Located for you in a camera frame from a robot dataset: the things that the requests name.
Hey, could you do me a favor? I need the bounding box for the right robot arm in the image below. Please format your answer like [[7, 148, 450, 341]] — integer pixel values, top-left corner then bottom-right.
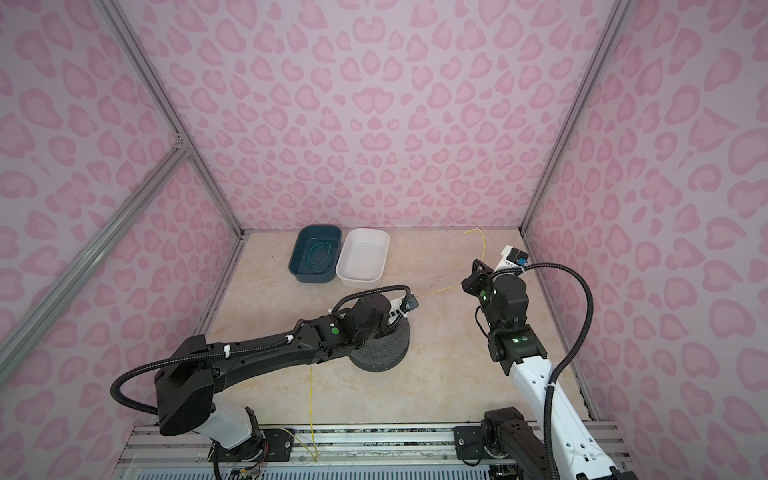
[[461, 259, 636, 479]]

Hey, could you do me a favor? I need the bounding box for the dark teal plastic bin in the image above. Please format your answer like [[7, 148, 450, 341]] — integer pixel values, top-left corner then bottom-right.
[[288, 224, 342, 284]]

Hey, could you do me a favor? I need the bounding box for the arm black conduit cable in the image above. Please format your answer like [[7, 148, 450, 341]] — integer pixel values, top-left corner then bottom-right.
[[488, 262, 595, 480], [109, 284, 414, 416]]

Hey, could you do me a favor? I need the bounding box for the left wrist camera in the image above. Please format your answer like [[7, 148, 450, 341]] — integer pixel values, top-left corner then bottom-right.
[[390, 294, 419, 315]]

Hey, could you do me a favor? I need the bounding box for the dark grey cable spool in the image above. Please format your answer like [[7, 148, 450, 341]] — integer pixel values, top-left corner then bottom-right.
[[349, 316, 411, 372]]

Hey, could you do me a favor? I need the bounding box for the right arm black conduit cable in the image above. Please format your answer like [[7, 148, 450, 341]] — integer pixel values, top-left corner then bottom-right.
[[488, 262, 595, 480]]

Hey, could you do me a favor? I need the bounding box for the yellow cable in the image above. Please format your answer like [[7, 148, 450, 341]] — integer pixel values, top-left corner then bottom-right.
[[281, 227, 487, 464]]

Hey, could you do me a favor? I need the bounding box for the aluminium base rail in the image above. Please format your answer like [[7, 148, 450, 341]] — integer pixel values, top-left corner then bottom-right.
[[110, 422, 631, 480]]

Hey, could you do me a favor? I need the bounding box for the white plastic tray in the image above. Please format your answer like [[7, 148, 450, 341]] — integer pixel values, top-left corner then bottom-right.
[[336, 228, 391, 289]]

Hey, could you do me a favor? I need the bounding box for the left aluminium frame strut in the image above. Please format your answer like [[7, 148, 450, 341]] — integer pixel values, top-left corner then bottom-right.
[[94, 0, 245, 239]]

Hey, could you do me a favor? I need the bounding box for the diagonal aluminium frame strut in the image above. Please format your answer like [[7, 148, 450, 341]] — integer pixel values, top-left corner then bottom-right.
[[1, 141, 189, 385]]

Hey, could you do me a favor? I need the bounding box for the right aluminium frame strut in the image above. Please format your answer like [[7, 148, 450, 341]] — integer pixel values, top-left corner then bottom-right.
[[519, 0, 637, 239]]

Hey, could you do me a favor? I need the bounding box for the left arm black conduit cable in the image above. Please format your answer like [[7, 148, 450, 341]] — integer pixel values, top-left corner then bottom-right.
[[109, 284, 414, 416]]

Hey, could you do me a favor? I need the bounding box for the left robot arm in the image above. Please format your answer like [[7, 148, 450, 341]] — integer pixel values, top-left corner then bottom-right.
[[155, 292, 418, 450]]

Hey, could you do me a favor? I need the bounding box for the green cable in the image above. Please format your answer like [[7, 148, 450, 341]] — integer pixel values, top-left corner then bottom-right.
[[305, 239, 336, 271]]

